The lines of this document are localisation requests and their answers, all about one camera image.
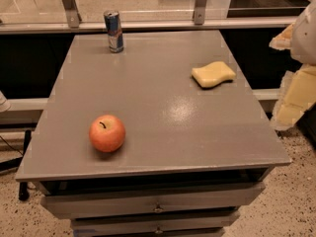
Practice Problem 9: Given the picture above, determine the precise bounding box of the metal railing bracket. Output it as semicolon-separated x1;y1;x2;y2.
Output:
193;0;207;25
61;0;81;29

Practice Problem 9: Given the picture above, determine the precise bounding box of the grey drawer cabinet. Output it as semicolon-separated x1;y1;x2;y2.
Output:
16;31;289;237

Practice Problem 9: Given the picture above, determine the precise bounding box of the yellow sponge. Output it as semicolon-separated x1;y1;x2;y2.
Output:
192;61;236;88

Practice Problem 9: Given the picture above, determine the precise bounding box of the blue silver drink can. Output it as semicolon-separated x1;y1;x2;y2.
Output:
104;11;123;53

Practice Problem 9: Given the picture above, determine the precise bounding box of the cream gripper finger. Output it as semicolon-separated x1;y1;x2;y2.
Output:
269;24;294;50
271;64;316;131

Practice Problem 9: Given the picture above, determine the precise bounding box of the lower grey drawer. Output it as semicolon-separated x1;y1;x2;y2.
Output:
71;211;240;237

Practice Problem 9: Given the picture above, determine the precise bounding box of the grey drawer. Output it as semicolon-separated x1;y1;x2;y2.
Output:
40;182;265;219
71;211;240;237

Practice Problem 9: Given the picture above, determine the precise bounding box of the upper grey drawer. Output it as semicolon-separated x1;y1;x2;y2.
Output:
40;182;265;219

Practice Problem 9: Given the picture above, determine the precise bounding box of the black stand leg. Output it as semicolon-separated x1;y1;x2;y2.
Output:
0;129;33;202

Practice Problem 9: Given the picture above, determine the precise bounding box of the right metal railing bracket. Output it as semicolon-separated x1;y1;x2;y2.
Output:
193;0;207;25

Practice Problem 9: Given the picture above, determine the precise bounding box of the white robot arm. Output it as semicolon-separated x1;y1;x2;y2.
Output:
269;1;316;130

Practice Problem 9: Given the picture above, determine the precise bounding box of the red apple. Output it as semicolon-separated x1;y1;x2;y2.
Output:
89;115;125;153

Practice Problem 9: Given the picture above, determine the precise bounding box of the left metal railing bracket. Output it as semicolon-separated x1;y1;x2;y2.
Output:
61;0;81;29

